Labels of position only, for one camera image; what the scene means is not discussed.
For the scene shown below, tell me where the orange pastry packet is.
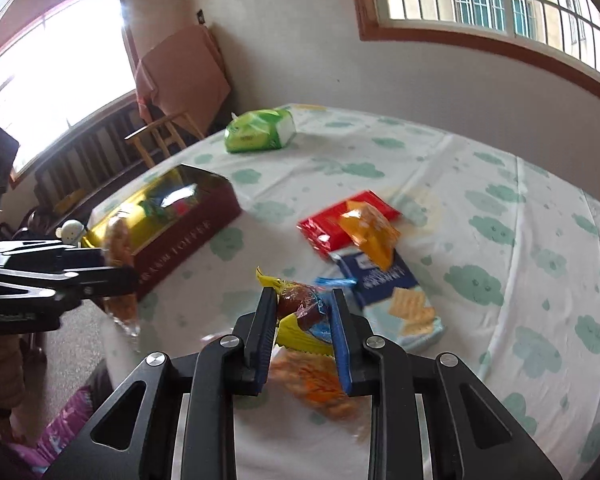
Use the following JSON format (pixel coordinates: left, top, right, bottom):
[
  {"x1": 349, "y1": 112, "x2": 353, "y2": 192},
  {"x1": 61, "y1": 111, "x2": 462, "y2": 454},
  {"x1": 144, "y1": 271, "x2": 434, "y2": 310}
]
[{"x1": 270, "y1": 350, "x2": 356, "y2": 423}]

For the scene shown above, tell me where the green tissue pack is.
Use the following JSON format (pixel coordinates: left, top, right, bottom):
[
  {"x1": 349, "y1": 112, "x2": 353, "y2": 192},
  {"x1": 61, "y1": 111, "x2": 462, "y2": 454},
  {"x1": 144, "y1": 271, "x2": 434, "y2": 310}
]
[{"x1": 224, "y1": 108, "x2": 297, "y2": 154}]

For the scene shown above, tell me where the orange snack packet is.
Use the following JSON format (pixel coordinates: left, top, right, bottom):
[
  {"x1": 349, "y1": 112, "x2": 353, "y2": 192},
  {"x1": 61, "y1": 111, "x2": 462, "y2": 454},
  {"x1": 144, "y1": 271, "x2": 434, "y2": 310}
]
[{"x1": 339, "y1": 200, "x2": 402, "y2": 271}]

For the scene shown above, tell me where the pink cloth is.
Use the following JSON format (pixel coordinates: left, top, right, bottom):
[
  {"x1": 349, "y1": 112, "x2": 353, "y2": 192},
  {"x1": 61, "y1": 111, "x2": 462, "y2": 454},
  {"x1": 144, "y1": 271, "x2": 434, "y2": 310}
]
[{"x1": 135, "y1": 25, "x2": 232, "y2": 133}]

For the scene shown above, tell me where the yellow item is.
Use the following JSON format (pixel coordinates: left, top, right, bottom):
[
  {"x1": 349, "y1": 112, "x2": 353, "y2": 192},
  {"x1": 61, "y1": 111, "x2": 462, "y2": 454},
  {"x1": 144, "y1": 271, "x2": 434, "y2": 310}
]
[{"x1": 54, "y1": 190, "x2": 86, "y2": 213}]

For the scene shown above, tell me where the red snack packet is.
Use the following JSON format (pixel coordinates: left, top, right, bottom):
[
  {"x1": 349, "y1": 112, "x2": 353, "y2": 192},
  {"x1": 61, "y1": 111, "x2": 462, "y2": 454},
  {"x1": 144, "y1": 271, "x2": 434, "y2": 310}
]
[{"x1": 297, "y1": 190, "x2": 401, "y2": 260}]

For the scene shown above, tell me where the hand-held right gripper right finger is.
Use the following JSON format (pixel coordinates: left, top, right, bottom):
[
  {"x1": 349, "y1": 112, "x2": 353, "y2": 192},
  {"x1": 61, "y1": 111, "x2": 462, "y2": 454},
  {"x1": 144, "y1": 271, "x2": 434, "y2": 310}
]
[{"x1": 330, "y1": 287, "x2": 566, "y2": 480}]

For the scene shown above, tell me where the pink printed bag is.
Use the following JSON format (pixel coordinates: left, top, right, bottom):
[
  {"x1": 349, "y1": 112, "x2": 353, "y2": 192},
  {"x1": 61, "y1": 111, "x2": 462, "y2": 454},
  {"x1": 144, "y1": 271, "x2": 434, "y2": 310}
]
[{"x1": 5, "y1": 387, "x2": 93, "y2": 468}]

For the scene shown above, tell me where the bright wooden frame window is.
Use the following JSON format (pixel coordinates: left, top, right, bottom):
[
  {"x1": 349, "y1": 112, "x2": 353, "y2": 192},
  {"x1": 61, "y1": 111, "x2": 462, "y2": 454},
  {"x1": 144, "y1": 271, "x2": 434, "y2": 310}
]
[{"x1": 0, "y1": 0, "x2": 141, "y2": 181}]

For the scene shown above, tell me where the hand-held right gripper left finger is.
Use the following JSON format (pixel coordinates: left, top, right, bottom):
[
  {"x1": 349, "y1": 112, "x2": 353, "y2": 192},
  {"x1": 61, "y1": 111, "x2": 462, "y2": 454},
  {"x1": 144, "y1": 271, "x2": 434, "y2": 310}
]
[{"x1": 42, "y1": 287, "x2": 279, "y2": 480}]

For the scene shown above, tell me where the blue cracker packet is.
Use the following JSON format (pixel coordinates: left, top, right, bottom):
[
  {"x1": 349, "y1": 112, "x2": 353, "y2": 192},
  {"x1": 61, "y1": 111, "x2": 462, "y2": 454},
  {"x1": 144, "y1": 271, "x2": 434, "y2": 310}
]
[{"x1": 316, "y1": 250, "x2": 446, "y2": 352}]

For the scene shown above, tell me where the dark wooden bench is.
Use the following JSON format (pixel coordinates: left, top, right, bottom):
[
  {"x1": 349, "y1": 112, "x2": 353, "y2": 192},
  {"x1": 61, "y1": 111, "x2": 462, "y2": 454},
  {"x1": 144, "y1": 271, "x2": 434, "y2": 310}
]
[{"x1": 0, "y1": 102, "x2": 153, "y2": 241}]

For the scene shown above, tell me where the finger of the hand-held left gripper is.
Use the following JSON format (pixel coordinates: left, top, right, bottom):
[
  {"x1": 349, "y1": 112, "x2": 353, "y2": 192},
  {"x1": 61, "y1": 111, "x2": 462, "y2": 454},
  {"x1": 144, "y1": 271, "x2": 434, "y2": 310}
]
[
  {"x1": 0, "y1": 265, "x2": 139, "y2": 312},
  {"x1": 0, "y1": 239, "x2": 107, "y2": 274}
]

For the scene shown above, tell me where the yellow candy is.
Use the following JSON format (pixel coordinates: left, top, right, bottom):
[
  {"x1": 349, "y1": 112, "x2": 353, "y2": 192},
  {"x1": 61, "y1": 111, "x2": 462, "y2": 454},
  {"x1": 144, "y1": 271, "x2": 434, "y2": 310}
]
[{"x1": 255, "y1": 267, "x2": 338, "y2": 356}]

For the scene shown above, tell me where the brown pastry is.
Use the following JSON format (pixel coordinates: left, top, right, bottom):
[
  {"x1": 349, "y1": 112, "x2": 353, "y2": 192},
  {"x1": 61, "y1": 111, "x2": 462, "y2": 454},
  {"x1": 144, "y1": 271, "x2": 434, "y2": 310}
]
[{"x1": 102, "y1": 212, "x2": 143, "y2": 336}]

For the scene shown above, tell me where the cloud print tablecloth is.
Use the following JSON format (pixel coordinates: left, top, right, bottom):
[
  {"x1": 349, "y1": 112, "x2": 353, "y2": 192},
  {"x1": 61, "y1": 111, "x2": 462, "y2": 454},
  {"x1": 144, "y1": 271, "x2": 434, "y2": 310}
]
[{"x1": 87, "y1": 104, "x2": 600, "y2": 480}]

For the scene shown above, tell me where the light wooden chair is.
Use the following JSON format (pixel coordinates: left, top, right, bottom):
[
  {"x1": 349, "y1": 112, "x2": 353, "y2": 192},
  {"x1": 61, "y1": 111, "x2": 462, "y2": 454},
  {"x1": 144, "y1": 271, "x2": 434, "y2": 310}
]
[{"x1": 125, "y1": 110, "x2": 206, "y2": 168}]

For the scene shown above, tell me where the gold metal tin box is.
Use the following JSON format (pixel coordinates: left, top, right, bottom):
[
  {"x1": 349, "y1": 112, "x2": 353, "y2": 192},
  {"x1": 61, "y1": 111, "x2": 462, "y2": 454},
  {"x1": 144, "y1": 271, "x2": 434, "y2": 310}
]
[{"x1": 82, "y1": 162, "x2": 242, "y2": 301}]

